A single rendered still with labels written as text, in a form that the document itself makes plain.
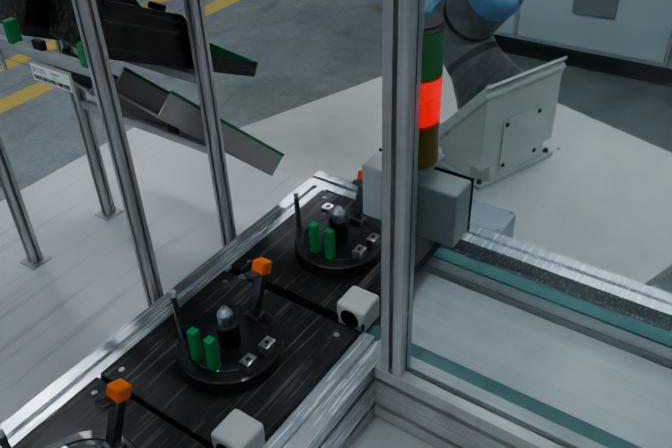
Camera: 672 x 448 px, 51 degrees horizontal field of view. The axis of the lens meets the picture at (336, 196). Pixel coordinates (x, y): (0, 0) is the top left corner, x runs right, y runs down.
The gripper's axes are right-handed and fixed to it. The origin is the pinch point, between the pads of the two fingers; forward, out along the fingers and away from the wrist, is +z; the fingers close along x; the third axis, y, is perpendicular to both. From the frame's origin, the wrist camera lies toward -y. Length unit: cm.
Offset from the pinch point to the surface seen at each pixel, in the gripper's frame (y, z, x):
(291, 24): 209, -139, 224
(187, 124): 4.8, 26.0, -20.9
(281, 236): 24.2, 28.3, -33.1
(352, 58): 204, -127, 158
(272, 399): 15, 49, -56
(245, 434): 10, 54, -59
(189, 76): -1.0, 21.4, -20.8
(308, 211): 27.4, 21.4, -31.4
